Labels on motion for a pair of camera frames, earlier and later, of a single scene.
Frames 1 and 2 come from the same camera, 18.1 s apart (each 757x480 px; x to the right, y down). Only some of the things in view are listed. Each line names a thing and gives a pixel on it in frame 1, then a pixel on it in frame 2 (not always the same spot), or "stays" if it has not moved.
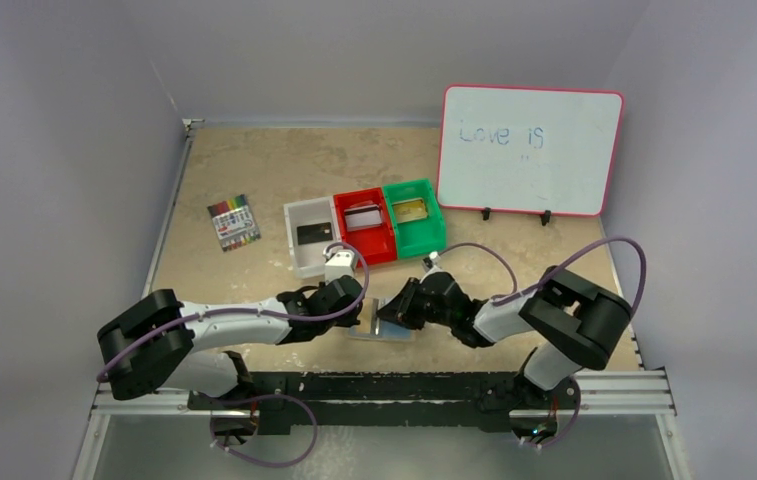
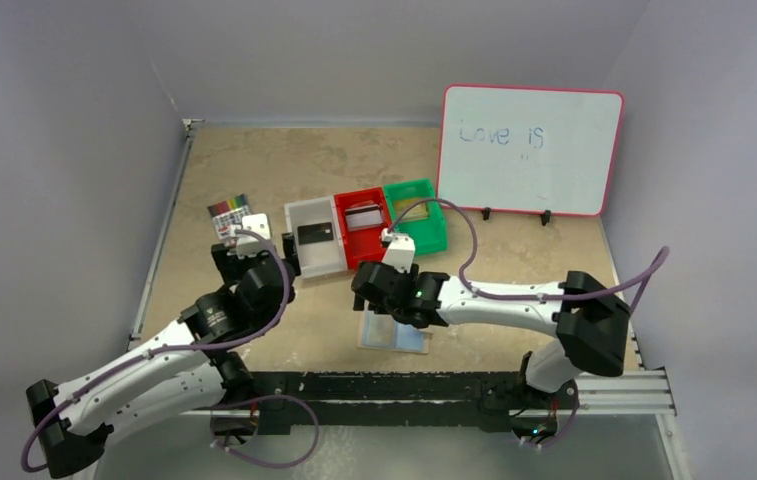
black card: [314, 233] stays
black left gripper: [349, 292] to [288, 250]
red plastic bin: [366, 226] stays
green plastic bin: [417, 217] stays
